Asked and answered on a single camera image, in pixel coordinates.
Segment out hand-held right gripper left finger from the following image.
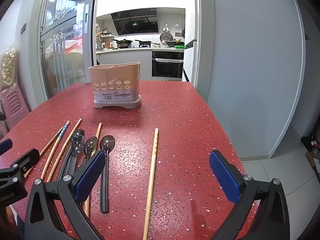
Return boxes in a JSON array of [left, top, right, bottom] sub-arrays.
[[24, 150, 107, 240]]

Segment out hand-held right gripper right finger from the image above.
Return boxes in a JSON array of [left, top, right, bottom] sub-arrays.
[[209, 150, 290, 240]]

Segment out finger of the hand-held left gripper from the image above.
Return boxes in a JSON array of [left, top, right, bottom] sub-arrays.
[[0, 148, 40, 182], [0, 138, 13, 157]]

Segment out dark translucent plastic spoon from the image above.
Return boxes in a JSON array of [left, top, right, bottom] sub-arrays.
[[57, 129, 85, 181], [81, 136, 98, 164], [99, 135, 116, 213], [65, 135, 84, 177]]

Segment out blue patterned wooden chopstick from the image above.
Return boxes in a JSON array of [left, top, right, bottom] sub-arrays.
[[40, 121, 70, 180]]

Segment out yellow patterned wooden chopstick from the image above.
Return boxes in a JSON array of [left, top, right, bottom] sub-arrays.
[[142, 128, 159, 240]]

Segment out beige plastic utensil holder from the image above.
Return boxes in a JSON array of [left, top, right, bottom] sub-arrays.
[[89, 62, 142, 109]]

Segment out person's left hand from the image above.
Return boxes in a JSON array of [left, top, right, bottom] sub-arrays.
[[0, 204, 19, 233]]

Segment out bag of round beige balls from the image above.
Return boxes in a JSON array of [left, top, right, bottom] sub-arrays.
[[0, 46, 20, 90]]

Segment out glass sliding door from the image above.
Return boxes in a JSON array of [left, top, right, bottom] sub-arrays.
[[32, 0, 98, 100]]

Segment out grey kitchen base cabinets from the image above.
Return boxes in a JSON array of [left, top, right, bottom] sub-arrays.
[[96, 49, 153, 82]]

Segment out black built-in oven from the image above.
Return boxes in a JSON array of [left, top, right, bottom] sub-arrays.
[[152, 51, 185, 78]]

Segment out spice rack with bottles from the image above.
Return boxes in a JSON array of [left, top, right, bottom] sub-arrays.
[[96, 27, 115, 50]]

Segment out black wok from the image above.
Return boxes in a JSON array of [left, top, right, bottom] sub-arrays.
[[112, 39, 134, 48]]

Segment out black range hood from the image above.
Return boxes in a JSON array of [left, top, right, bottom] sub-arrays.
[[111, 8, 159, 36]]

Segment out white towel on oven handle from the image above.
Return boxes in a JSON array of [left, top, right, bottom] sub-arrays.
[[155, 58, 184, 64]]

